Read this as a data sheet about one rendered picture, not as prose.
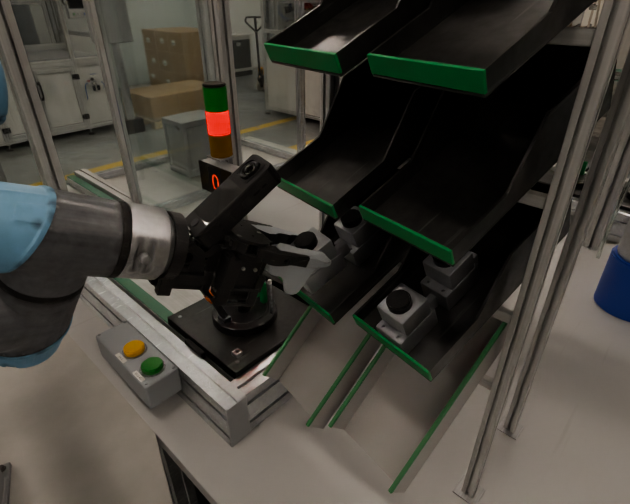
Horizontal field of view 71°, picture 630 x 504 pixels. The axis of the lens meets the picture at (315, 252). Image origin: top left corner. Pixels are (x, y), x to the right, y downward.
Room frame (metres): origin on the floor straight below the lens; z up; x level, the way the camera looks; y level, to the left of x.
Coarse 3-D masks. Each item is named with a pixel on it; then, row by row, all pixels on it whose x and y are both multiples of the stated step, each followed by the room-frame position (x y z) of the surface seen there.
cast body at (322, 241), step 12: (312, 228) 0.52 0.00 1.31; (300, 240) 0.49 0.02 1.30; (312, 240) 0.49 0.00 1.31; (324, 240) 0.49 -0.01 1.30; (324, 252) 0.49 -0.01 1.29; (336, 252) 0.50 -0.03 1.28; (348, 252) 0.53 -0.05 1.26; (336, 264) 0.50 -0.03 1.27; (312, 276) 0.48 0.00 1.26; (324, 276) 0.49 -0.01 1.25; (312, 288) 0.48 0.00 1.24
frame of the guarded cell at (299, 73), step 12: (300, 0) 2.05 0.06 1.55; (300, 12) 2.05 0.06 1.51; (300, 72) 2.05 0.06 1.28; (300, 84) 2.05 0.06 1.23; (300, 96) 2.05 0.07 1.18; (300, 108) 2.05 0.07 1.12; (300, 120) 2.05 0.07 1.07; (300, 132) 2.05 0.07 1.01; (252, 144) 2.30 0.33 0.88; (300, 144) 2.05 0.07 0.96; (288, 156) 2.11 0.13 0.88; (0, 168) 1.17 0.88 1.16; (120, 168) 1.91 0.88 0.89; (276, 168) 1.93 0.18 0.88; (0, 180) 1.17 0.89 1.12
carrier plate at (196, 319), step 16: (272, 288) 0.86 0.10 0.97; (192, 304) 0.79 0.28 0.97; (208, 304) 0.79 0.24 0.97; (288, 304) 0.79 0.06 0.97; (304, 304) 0.79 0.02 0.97; (176, 320) 0.74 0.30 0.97; (192, 320) 0.74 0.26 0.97; (208, 320) 0.74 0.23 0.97; (288, 320) 0.74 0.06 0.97; (192, 336) 0.69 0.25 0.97; (208, 336) 0.69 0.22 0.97; (224, 336) 0.69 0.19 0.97; (256, 336) 0.69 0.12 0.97; (272, 336) 0.69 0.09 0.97; (208, 352) 0.65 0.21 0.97; (224, 352) 0.64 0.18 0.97; (256, 352) 0.64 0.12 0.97; (272, 352) 0.65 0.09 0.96; (224, 368) 0.61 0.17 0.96; (240, 368) 0.60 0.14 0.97
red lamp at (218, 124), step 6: (210, 114) 0.95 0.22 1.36; (216, 114) 0.95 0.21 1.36; (222, 114) 0.95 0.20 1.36; (228, 114) 0.97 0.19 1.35; (210, 120) 0.95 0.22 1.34; (216, 120) 0.95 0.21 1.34; (222, 120) 0.95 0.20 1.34; (228, 120) 0.97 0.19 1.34; (210, 126) 0.95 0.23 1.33; (216, 126) 0.95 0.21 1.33; (222, 126) 0.95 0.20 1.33; (228, 126) 0.96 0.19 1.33; (210, 132) 0.95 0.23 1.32; (216, 132) 0.95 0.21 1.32; (222, 132) 0.95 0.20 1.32; (228, 132) 0.96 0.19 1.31
